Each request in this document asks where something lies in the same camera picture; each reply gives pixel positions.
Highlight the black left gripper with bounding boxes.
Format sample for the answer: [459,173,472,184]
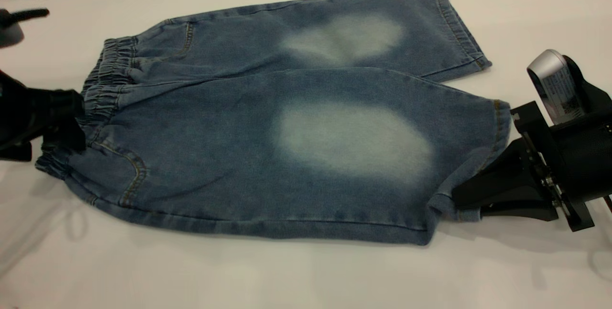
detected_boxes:
[0,70,87,161]

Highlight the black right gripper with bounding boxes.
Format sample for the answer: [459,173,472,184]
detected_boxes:
[452,55,612,233]

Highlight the blue denim kids pants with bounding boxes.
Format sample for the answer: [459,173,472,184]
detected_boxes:
[34,0,512,246]

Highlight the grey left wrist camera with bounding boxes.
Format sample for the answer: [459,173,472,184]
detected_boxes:
[0,20,24,49]

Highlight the loose black cable with plug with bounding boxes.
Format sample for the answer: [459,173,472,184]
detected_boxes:
[0,8,51,22]

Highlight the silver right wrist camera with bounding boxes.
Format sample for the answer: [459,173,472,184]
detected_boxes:
[526,49,588,125]

